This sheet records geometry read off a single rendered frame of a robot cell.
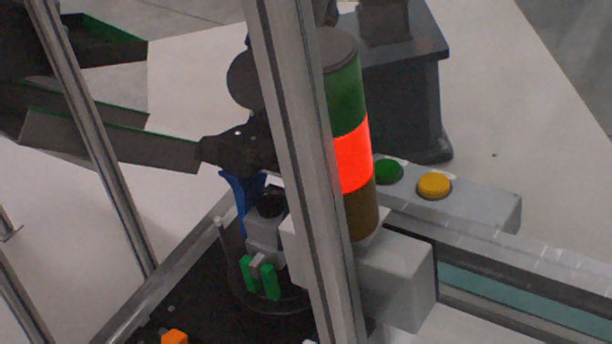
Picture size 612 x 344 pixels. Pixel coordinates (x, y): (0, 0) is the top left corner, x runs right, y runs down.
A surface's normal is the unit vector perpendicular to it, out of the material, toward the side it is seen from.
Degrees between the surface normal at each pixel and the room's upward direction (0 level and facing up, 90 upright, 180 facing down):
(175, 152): 90
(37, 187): 0
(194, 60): 0
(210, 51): 0
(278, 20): 90
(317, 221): 90
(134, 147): 90
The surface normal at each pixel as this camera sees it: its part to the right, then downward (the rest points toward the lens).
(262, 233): -0.52, 0.63
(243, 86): -0.37, 0.12
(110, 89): -0.15, -0.73
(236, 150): -0.59, 0.36
